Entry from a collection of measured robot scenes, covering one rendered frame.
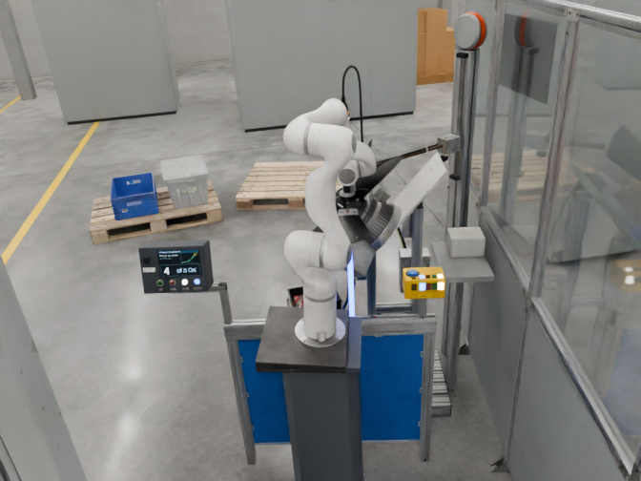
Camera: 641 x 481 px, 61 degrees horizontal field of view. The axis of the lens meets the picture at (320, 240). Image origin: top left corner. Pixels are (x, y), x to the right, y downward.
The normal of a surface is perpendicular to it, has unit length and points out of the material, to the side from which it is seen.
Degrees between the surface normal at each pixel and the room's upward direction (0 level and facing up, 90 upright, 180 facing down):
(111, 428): 0
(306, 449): 90
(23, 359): 90
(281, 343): 5
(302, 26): 90
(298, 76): 90
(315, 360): 5
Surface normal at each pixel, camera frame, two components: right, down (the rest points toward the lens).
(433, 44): 0.18, 0.45
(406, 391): -0.03, 0.47
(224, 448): -0.06, -0.88
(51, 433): 1.00, -0.04
